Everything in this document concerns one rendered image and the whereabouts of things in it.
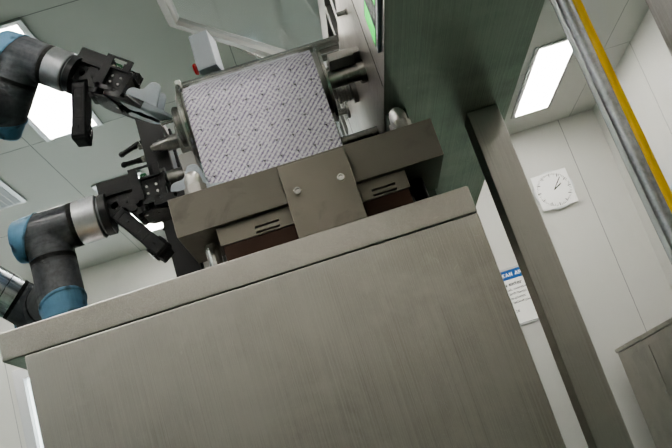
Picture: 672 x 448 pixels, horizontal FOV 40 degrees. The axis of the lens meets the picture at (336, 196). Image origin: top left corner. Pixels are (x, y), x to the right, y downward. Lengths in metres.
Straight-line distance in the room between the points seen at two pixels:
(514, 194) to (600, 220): 5.81
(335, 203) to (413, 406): 0.30
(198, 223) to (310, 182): 0.17
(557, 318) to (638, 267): 5.83
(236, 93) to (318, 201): 0.38
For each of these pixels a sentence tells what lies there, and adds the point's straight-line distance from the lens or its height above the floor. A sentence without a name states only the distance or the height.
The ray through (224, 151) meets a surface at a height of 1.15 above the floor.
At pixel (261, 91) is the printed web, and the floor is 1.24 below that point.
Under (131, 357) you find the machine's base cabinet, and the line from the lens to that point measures 1.25.
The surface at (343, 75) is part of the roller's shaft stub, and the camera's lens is 1.65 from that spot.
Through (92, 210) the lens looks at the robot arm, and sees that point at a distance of 1.55.
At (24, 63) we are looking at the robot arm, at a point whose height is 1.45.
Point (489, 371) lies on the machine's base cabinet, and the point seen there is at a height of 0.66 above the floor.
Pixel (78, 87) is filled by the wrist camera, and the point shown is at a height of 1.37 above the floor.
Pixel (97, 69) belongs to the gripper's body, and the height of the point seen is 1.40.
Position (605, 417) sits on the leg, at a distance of 1.63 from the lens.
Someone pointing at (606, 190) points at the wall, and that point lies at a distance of 7.56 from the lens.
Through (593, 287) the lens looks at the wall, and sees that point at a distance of 7.34.
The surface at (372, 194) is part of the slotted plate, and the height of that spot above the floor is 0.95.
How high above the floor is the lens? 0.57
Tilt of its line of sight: 17 degrees up
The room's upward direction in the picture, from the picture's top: 18 degrees counter-clockwise
